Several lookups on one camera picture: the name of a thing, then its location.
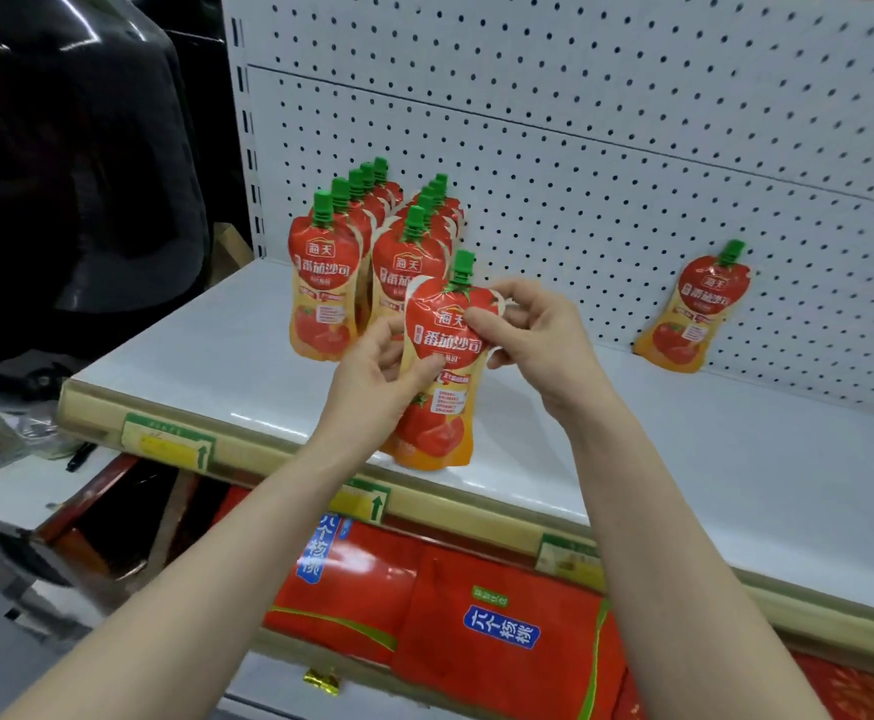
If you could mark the person's left thumb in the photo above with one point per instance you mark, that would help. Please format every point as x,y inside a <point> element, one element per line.
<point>420,374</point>

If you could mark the white shelf board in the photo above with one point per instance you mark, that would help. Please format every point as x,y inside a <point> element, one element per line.
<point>707,457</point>

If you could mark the rows of red sauce pouches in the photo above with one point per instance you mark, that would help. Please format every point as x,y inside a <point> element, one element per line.
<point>324,292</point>

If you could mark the gold foil wrapper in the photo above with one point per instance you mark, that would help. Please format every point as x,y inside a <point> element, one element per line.
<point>322,680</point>

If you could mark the white pegboard back panel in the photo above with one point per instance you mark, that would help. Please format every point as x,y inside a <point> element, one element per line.
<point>632,142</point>

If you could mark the red carton blue label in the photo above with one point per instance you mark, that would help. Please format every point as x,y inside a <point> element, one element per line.
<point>504,644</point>
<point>347,584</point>

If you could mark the white shelf upright post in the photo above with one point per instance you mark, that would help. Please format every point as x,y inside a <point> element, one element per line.
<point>245,127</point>

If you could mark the brown cardboard piece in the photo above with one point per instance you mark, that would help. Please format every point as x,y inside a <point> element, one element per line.
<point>228,251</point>

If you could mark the person's left forearm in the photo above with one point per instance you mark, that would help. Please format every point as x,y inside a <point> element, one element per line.
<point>204,577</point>

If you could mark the yellow green price label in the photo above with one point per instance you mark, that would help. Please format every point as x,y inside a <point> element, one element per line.
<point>362,500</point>
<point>169,442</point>
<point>568,558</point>

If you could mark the person's left hand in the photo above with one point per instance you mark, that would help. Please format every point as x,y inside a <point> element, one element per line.
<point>365,401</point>

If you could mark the large black plastic cover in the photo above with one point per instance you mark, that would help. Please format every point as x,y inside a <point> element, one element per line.
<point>69,164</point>

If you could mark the dark red box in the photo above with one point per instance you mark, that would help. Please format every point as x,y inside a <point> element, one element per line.
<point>80,506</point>

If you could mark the person's right thumb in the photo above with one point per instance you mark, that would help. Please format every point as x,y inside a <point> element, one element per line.
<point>495,339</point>

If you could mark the red patterned carton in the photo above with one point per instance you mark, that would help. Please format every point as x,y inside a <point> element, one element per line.
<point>857,693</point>

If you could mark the person's right hand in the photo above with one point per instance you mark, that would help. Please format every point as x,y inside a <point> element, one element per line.
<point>557,352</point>

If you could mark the black pen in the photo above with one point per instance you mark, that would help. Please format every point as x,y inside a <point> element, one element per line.
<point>80,456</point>

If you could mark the red sauce pouch green cap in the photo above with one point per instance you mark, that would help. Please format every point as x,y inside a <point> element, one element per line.
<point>696,307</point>
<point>444,419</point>

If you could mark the person's right forearm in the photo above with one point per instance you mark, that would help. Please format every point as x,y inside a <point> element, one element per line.
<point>669,577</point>

